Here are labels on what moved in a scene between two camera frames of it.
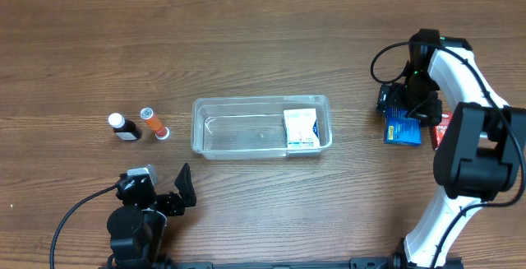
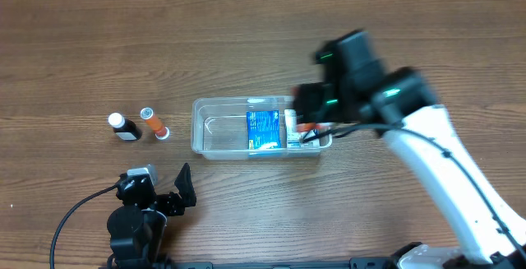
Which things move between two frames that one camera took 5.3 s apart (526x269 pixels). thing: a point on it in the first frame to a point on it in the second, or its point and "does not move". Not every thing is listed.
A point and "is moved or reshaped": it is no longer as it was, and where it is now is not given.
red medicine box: (438, 130) is moved or reshaped
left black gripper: (173, 202) does not move
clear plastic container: (264, 127) does not move
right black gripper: (405, 107) to (309, 104)
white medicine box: (299, 125) does not move
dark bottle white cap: (125, 129) does not move
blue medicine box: (399, 129) is moved or reshaped
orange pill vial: (161, 132) does not move
